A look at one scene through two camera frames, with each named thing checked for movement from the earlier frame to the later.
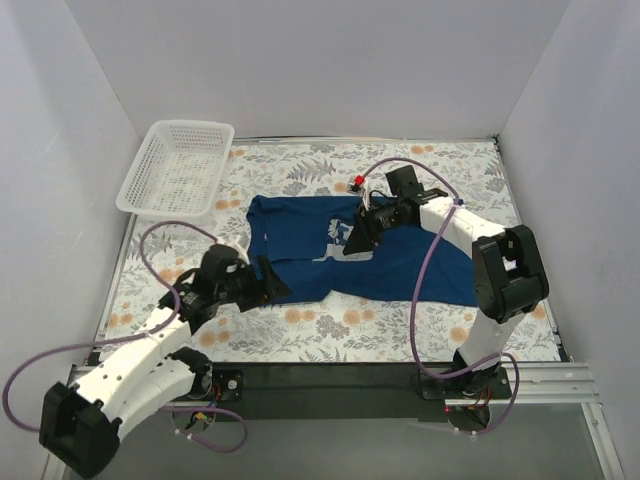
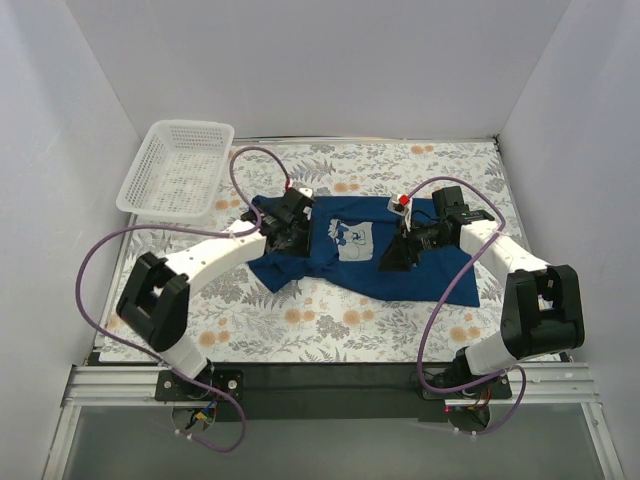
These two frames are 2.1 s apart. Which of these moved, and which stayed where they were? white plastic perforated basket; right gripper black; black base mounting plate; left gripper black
Moved: left gripper black; right gripper black
Stayed: black base mounting plate; white plastic perforated basket
